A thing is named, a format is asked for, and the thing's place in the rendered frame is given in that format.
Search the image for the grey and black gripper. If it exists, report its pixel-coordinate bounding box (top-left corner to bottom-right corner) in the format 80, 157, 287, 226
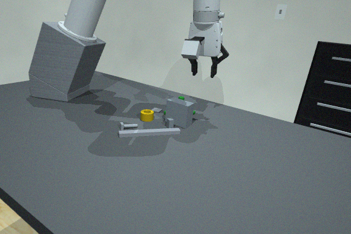
188, 20, 229, 78

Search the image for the grey long flat bar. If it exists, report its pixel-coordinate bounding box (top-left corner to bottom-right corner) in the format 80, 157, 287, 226
119, 128, 180, 138

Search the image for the grey square-head bolt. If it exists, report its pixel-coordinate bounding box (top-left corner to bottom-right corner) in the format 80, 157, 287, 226
120, 122, 137, 131

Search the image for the yellow round nut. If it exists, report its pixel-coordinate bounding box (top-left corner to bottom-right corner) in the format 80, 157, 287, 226
140, 109, 154, 122

